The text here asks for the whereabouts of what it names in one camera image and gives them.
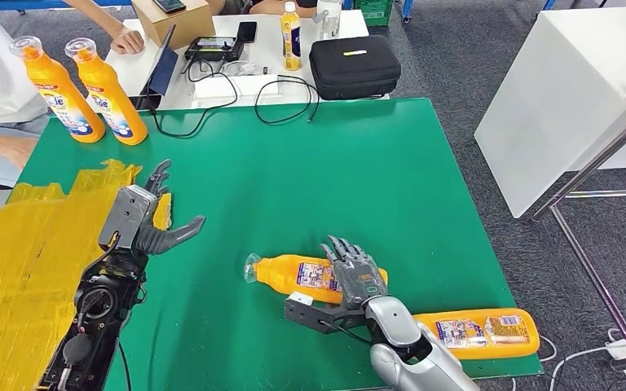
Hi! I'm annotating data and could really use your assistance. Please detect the black phone with reflective screen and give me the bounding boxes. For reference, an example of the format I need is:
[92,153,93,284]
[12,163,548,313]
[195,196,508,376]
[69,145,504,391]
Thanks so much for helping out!
[152,0,187,15]

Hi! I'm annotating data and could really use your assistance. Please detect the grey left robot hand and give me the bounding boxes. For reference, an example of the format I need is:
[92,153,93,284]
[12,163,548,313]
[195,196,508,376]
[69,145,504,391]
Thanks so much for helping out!
[135,159,207,256]

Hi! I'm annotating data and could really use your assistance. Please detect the cardboard box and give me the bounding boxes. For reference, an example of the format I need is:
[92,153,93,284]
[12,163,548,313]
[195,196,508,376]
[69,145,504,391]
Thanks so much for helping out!
[130,0,216,51]

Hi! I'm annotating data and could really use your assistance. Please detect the white desk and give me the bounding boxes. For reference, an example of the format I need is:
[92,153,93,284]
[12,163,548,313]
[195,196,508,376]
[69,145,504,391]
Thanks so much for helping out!
[104,9,390,112]

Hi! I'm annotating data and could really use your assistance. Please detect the black zip case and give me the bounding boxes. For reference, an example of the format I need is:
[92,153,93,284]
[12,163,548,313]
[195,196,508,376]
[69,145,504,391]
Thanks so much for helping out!
[309,34,402,102]

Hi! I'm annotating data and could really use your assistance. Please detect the long white floor cable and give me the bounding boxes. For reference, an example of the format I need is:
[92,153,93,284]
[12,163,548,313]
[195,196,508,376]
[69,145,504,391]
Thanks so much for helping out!
[548,327,626,391]

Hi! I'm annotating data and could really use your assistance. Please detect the black controller with screen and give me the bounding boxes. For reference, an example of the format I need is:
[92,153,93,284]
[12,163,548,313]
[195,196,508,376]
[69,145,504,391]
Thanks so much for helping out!
[184,36,245,62]

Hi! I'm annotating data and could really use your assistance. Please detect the green plastic crate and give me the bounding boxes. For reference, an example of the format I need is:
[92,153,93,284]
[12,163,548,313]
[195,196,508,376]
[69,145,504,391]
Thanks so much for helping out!
[351,0,394,27]

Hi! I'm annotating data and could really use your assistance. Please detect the orange detergent bottle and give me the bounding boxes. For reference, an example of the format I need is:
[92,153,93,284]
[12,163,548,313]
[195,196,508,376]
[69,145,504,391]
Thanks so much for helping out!
[9,35,106,144]
[64,37,149,147]
[414,308,540,361]
[244,253,389,305]

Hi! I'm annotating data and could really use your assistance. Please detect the looped black cable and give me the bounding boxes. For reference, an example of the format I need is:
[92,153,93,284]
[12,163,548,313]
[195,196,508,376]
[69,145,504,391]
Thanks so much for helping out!
[253,74,320,125]

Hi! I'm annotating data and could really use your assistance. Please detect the yellow tape patch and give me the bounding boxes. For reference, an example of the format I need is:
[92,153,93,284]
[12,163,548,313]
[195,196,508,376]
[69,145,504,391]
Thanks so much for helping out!
[0,159,174,391]

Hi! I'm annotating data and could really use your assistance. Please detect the dark blue tablet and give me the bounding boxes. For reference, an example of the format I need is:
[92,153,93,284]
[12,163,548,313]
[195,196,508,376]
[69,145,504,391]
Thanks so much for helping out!
[139,23,179,111]

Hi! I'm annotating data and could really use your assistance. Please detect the large black phone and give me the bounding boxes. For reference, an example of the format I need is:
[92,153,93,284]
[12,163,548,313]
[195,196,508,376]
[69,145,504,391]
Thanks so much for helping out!
[131,94,163,112]

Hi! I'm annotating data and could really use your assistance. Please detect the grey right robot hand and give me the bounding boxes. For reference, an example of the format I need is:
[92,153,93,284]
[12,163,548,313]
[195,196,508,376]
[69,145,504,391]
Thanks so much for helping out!
[320,235,389,311]

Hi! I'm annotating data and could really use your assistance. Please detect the blue metal bar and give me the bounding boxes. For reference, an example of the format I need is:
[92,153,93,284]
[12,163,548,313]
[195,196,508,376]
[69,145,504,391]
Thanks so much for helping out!
[0,0,133,13]

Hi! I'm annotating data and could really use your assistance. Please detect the yellow drink bottle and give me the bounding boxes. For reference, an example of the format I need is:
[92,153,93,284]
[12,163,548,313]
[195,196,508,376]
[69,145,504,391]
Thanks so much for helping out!
[280,1,302,72]

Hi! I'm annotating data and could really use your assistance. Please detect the clear glasses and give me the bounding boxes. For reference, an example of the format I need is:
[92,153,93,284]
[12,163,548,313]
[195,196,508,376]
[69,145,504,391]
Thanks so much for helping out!
[215,60,266,77]

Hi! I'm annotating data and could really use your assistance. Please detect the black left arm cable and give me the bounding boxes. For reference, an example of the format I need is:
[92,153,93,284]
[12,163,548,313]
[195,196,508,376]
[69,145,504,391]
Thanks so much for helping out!
[117,340,132,391]

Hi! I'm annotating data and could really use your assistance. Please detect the person's left hand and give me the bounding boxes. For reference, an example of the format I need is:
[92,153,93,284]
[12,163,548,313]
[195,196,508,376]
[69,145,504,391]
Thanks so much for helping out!
[110,27,146,56]

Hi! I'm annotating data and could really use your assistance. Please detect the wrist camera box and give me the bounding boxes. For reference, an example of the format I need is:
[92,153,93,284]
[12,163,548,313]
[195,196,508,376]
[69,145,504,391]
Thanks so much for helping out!
[284,292,368,335]
[98,185,158,250]

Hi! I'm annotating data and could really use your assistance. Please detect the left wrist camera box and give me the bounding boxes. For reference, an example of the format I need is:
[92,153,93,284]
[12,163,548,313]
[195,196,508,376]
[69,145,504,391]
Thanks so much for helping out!
[98,185,158,250]

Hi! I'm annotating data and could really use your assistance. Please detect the clear water tumbler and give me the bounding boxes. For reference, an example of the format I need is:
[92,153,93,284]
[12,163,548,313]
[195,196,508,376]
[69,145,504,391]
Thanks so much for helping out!
[312,0,342,41]

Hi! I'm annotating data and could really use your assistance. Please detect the long black cable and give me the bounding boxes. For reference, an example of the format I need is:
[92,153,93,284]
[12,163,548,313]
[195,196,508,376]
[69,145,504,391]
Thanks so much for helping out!
[148,58,239,139]

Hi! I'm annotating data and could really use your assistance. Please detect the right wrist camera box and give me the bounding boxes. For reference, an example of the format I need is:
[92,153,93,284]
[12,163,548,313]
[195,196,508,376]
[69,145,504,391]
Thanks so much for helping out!
[284,292,368,335]

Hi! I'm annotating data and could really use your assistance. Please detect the white cabinet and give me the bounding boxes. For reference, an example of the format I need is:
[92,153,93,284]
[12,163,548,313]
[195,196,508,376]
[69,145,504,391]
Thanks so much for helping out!
[474,6,626,220]

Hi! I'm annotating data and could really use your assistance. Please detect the small black phone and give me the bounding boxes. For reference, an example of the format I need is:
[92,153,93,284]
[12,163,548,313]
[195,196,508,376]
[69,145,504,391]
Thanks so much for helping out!
[236,20,258,44]

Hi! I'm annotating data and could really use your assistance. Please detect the short white floor cable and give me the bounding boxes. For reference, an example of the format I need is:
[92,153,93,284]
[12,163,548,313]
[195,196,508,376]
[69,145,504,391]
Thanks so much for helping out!
[536,334,557,363]

